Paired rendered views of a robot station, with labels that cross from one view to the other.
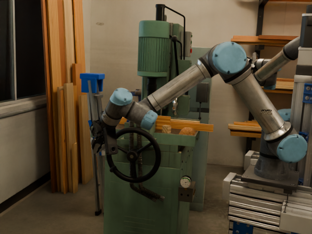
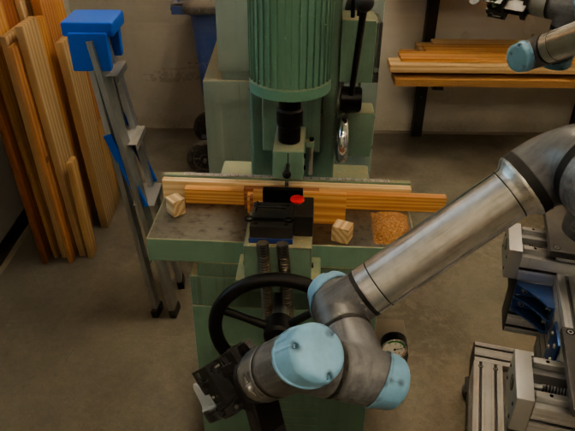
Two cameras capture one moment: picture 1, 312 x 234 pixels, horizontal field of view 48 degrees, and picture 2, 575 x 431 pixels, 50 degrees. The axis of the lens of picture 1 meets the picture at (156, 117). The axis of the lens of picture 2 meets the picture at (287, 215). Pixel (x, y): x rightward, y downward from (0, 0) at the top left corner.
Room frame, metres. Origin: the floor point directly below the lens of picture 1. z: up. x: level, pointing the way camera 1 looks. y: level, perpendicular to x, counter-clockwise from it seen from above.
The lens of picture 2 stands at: (0.79, 0.25, 1.69)
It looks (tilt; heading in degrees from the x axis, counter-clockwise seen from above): 33 degrees down; 350
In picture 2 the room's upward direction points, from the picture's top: 1 degrees clockwise
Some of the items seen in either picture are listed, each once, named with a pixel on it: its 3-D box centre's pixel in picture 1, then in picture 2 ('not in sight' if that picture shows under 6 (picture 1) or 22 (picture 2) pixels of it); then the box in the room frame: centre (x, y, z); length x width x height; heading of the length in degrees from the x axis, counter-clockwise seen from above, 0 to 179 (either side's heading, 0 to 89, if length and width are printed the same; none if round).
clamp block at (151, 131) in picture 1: (139, 129); (279, 245); (1.86, 0.08, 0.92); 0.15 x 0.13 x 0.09; 77
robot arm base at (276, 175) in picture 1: (272, 163); not in sight; (1.48, -0.52, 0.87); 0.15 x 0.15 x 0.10
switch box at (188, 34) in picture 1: (185, 44); not in sight; (2.33, -0.18, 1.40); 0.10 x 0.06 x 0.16; 167
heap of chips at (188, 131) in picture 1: (187, 130); (391, 223); (1.91, -0.18, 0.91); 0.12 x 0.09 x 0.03; 167
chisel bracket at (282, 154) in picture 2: not in sight; (290, 154); (2.07, 0.03, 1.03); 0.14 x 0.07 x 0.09; 167
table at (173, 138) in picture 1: (143, 134); (281, 239); (1.94, 0.06, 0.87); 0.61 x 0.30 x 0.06; 77
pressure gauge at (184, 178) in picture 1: (185, 183); (394, 346); (1.78, -0.17, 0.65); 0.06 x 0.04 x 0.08; 77
